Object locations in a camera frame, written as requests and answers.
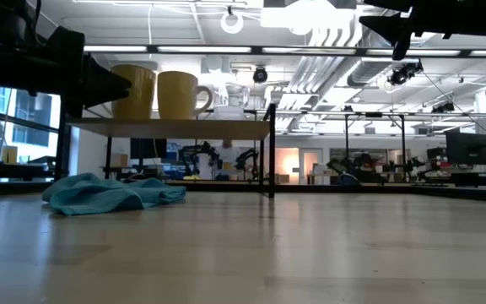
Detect black stand frame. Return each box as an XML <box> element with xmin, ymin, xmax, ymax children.
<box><xmin>343</xmin><ymin>111</ymin><xmax>408</xmax><ymax>186</ymax></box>

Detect teal cloth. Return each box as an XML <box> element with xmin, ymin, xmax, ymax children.
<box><xmin>41</xmin><ymin>171</ymin><xmax>187</xmax><ymax>218</ymax></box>

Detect small black ceiling spotlight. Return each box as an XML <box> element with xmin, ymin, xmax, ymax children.
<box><xmin>431</xmin><ymin>101</ymin><xmax>456</xmax><ymax>115</ymax></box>

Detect black ceiling spotlight cluster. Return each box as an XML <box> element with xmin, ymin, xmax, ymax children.
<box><xmin>387</xmin><ymin>60</ymin><xmax>424</xmax><ymax>87</ymax></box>

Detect small yellow mug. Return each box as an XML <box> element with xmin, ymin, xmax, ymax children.
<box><xmin>157</xmin><ymin>70</ymin><xmax>214</xmax><ymax>121</ymax></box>

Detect round black ceiling camera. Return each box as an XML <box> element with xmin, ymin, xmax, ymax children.
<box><xmin>252</xmin><ymin>65</ymin><xmax>269</xmax><ymax>84</ymax></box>

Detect person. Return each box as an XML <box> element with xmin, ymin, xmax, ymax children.
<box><xmin>198</xmin><ymin>140</ymin><xmax>242</xmax><ymax>181</ymax></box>

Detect clear plastic jug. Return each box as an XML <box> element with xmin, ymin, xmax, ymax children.
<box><xmin>217</xmin><ymin>81</ymin><xmax>253</xmax><ymax>121</ymax></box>

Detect white ceiling ring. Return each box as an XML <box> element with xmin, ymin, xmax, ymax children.
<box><xmin>219</xmin><ymin>9</ymin><xmax>245</xmax><ymax>35</ymax></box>

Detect wooden shelf with black legs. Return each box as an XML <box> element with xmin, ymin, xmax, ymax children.
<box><xmin>58</xmin><ymin>102</ymin><xmax>278</xmax><ymax>199</ymax></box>

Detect blue round object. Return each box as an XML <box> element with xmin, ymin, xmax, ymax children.
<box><xmin>337</xmin><ymin>172</ymin><xmax>360</xmax><ymax>187</ymax></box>

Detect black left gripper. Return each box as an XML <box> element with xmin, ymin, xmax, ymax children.
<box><xmin>46</xmin><ymin>24</ymin><xmax>133</xmax><ymax>119</ymax></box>

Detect black metal table frame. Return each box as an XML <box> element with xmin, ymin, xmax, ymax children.
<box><xmin>165</xmin><ymin>180</ymin><xmax>486</xmax><ymax>204</ymax></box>

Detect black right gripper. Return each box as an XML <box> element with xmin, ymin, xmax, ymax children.
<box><xmin>358</xmin><ymin>0</ymin><xmax>486</xmax><ymax>62</ymax></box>

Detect large yellow mug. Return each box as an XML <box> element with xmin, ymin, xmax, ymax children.
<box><xmin>110</xmin><ymin>63</ymin><xmax>158</xmax><ymax>121</ymax></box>

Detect black computer monitor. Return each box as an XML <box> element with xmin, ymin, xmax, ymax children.
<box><xmin>445</xmin><ymin>131</ymin><xmax>486</xmax><ymax>167</ymax></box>

